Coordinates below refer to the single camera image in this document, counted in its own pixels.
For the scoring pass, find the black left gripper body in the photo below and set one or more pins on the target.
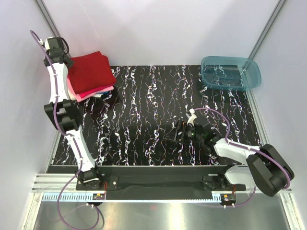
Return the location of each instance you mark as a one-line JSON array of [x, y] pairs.
[[69, 64]]

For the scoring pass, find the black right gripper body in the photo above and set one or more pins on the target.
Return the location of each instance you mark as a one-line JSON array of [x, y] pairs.
[[190, 134]]

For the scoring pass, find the dark red t-shirt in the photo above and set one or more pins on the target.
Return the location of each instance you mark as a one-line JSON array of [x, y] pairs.
[[90, 72]]

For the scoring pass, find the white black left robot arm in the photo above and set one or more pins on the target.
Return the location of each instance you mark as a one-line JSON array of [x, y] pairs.
[[64, 114]]

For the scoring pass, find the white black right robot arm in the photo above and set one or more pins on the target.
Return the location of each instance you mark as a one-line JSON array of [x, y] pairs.
[[260, 167]]

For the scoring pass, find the folded magenta t-shirt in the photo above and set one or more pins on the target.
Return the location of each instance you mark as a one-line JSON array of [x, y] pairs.
[[95, 91]]

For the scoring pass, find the folded light pink t-shirt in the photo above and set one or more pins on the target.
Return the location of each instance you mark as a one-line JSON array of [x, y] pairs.
[[73, 95]]

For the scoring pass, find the folded teal t-shirt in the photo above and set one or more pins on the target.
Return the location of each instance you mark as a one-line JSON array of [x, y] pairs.
[[104, 92]]

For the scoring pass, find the teal translucent plastic bin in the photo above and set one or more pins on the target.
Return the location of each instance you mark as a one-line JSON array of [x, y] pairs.
[[230, 73]]

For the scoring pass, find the right small electronics board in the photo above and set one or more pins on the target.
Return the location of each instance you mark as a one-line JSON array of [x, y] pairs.
[[229, 198]]

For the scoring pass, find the small electronics board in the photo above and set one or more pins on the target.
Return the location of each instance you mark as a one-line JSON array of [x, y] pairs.
[[229, 198], [99, 196]]

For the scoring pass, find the left small electronics board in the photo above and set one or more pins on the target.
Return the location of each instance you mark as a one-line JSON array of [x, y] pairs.
[[99, 196]]

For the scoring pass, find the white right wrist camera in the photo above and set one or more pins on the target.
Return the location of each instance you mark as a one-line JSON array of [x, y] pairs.
[[191, 117]]

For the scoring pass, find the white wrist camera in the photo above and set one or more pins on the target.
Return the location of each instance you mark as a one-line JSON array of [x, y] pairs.
[[191, 117], [55, 45]]

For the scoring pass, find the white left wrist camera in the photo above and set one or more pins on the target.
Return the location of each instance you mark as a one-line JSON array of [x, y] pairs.
[[55, 45]]

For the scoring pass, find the left aluminium frame post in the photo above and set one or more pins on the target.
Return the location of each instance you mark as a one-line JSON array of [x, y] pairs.
[[47, 17]]

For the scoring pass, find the aluminium frame post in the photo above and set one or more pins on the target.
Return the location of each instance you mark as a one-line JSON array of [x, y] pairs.
[[268, 26], [47, 17]]

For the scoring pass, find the white slotted cable duct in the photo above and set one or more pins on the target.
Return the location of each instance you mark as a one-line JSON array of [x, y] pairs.
[[84, 197]]

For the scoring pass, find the right aluminium frame post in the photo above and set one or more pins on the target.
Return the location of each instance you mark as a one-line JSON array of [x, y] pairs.
[[268, 26]]

